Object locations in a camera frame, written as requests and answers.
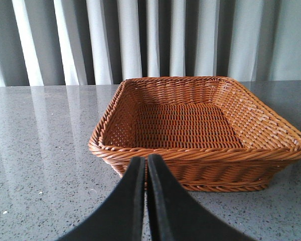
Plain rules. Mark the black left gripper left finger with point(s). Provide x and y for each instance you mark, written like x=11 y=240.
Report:
x=120 y=216

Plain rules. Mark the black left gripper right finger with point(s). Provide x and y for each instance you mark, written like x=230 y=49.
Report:
x=175 y=215

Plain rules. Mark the brown wicker basket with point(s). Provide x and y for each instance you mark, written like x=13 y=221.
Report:
x=212 y=132

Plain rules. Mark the grey pleated curtain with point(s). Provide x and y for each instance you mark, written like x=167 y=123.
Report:
x=106 y=42

